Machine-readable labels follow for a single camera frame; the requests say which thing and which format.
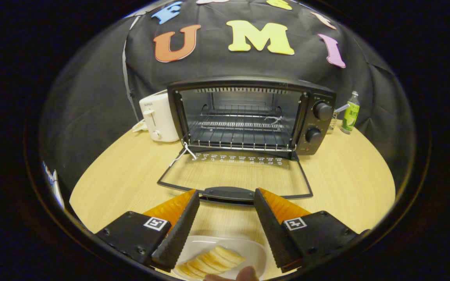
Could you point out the small white tray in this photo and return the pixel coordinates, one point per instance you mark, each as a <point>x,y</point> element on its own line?
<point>138,127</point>

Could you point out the green drink bottle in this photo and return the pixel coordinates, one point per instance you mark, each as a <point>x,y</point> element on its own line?
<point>350,115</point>

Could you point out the white plate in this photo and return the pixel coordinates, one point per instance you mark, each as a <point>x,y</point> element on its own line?
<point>248,249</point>

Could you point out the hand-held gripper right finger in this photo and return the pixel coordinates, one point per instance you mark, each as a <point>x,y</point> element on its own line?
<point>274,238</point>

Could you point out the black toaster oven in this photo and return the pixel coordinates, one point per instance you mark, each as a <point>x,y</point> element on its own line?
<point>324,124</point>

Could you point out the white pop-up toaster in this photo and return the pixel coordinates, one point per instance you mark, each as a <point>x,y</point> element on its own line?
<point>160,117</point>

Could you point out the sliced bread roll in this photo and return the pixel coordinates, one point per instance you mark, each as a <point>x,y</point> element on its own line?
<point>213,259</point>

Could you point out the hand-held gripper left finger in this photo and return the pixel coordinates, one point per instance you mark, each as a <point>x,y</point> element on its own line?
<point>180,238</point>

